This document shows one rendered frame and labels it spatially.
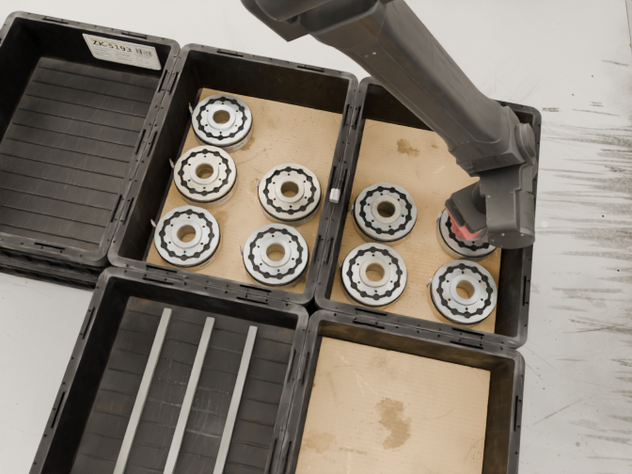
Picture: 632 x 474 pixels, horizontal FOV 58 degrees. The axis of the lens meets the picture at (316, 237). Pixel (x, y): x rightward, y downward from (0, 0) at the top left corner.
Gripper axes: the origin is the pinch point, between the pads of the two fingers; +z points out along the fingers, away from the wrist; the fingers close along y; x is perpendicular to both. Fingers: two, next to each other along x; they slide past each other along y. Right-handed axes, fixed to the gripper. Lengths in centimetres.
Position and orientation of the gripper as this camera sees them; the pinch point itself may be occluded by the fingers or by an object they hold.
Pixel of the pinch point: (474, 223)
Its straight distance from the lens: 94.9
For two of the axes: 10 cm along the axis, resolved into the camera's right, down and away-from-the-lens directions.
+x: -4.5, -8.3, 3.2
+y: 8.9, -4.2, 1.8
